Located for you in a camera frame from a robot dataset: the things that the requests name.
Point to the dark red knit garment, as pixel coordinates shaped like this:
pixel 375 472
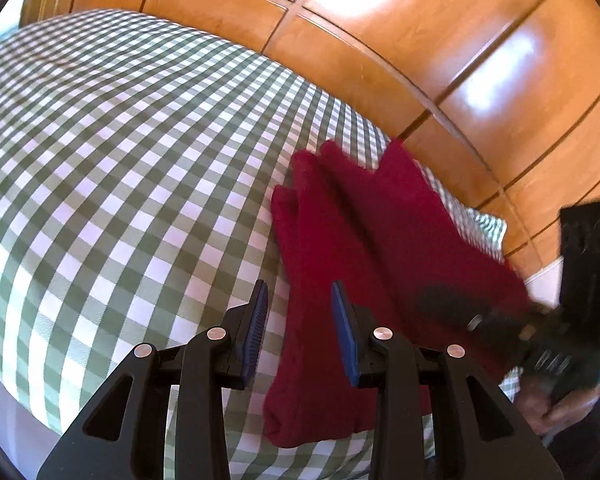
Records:
pixel 340 220

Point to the wooden panelled wardrobe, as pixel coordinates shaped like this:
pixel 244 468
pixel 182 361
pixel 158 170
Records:
pixel 380 35

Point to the green white checked bed sheet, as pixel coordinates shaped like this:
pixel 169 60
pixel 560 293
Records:
pixel 105 160

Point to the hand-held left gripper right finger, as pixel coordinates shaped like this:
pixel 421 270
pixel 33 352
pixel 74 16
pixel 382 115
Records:
pixel 342 332

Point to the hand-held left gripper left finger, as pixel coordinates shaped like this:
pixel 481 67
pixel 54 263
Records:
pixel 255 335

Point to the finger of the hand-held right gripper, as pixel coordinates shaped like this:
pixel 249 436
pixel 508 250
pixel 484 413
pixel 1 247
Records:
pixel 460 305

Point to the person's right hand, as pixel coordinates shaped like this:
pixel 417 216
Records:
pixel 565 412

